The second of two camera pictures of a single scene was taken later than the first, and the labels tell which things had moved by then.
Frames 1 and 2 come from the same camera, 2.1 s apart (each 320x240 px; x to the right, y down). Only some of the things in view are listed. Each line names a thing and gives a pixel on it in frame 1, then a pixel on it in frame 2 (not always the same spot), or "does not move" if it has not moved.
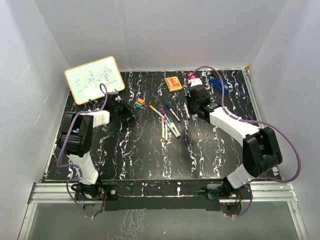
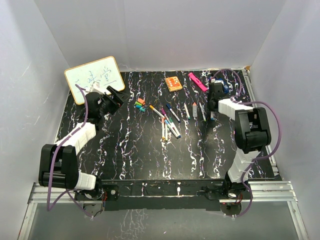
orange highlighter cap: [141, 101] does not move
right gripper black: [189, 99] → [208, 104]
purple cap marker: [163, 112] does not move
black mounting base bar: [142, 195] does not move
